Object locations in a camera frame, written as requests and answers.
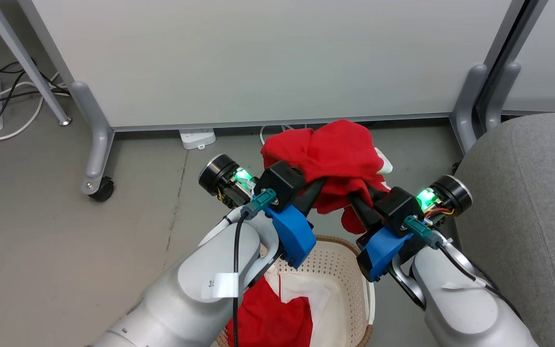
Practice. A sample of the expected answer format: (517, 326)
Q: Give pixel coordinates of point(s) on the left gripper body blue housing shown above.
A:
(291, 231)

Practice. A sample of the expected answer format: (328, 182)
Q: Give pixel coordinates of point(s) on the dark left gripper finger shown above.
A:
(315, 195)

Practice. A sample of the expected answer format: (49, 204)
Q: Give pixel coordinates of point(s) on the right gripper body blue housing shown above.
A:
(382, 248)

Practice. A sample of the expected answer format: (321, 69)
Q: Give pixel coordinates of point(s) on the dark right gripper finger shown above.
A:
(377, 193)
(363, 212)

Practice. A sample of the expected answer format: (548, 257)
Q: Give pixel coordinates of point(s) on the red garment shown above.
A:
(268, 323)
(335, 149)

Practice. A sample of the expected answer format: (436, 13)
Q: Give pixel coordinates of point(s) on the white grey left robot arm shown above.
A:
(186, 308)

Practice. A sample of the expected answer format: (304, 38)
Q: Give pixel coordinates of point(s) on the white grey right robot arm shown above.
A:
(465, 313)

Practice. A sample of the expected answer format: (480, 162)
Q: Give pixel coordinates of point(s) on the cream perforated laundry basket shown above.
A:
(342, 270)

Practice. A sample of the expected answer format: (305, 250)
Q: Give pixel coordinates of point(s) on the white plastic object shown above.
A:
(384, 163)

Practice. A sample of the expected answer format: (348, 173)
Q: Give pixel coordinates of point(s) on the white garment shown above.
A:
(309, 289)

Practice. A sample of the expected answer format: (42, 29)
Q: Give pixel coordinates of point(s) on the white paper label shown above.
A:
(220, 285)
(455, 285)

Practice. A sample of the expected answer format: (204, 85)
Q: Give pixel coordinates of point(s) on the small white power strip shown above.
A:
(197, 138)

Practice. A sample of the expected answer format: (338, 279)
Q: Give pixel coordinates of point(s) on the grey fabric sofa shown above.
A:
(528, 207)

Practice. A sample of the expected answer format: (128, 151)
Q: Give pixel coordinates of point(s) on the black caster wheel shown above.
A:
(102, 189)

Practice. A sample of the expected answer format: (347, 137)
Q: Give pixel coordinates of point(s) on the grey metal table leg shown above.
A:
(22, 58)

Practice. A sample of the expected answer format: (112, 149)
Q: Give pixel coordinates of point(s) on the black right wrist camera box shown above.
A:
(398, 209)

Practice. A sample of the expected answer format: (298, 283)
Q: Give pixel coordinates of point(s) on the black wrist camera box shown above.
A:
(398, 209)
(281, 185)

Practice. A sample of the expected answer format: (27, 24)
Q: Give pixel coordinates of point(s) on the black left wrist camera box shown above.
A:
(281, 185)

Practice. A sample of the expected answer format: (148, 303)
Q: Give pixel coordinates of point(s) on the white partition panel grey frame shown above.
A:
(268, 58)
(547, 53)

